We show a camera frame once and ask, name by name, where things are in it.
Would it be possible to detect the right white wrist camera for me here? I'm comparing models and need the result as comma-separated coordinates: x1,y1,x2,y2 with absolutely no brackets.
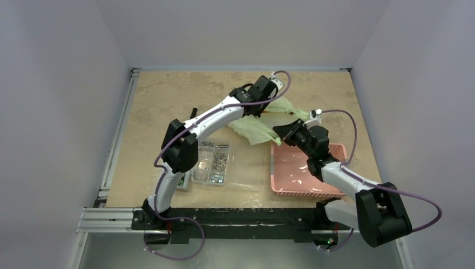
305,109,322,128

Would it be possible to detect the clear plastic screw organizer box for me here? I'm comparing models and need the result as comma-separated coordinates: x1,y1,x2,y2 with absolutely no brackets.
191,138,264,192

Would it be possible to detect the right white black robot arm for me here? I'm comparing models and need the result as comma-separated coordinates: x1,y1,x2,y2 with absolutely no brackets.
273,119,413,248

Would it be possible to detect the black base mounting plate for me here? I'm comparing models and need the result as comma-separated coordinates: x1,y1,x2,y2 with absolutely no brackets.
131,208,347,247

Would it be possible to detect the green white small box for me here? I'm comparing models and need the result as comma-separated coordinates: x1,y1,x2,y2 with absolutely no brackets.
176,171,192,192

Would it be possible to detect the aluminium left frame rail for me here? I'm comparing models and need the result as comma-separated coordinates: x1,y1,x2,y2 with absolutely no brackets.
93,68,142,208

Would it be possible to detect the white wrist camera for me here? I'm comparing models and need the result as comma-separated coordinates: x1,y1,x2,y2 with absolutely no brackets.
269,73,286,91
305,109,322,128

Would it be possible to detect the aluminium front frame rail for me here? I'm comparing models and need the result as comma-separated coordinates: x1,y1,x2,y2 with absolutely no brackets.
76,207,404,235

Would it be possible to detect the pink plastic basket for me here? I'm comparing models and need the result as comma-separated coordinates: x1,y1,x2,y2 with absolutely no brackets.
271,144,345,198

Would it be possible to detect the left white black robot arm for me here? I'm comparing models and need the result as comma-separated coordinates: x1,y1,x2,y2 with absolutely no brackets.
145,73,291,229

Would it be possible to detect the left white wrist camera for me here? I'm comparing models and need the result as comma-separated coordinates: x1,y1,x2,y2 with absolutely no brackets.
269,73,286,91

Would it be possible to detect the aluminium frame rail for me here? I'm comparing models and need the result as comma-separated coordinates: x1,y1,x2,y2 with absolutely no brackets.
133,66,353,72
76,207,404,235
93,68,142,208

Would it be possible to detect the aluminium back frame rail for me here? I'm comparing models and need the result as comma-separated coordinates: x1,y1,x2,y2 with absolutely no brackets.
133,66,353,72

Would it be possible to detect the black T-handle tool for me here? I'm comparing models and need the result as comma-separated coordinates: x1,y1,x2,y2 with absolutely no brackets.
190,108,198,119

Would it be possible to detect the light green plastic bag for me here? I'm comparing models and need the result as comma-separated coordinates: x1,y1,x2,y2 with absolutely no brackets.
227,97,310,146

